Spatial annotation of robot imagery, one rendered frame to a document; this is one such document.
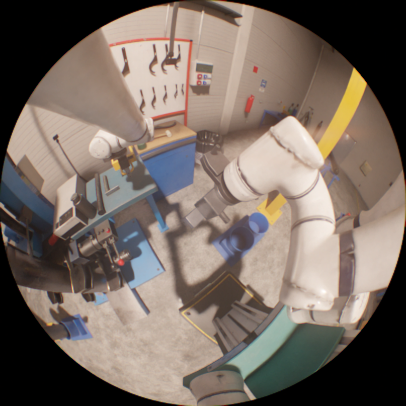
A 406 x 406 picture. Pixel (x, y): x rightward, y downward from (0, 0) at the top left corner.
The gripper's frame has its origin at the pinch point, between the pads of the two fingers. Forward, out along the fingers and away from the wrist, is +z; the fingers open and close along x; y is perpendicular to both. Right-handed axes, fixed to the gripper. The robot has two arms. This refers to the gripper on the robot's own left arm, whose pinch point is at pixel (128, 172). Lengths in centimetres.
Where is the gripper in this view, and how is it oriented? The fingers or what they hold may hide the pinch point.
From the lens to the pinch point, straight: 75.7
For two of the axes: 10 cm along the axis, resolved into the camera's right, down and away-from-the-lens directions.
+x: -6.0, -7.1, 3.7
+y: 7.9, -4.7, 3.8
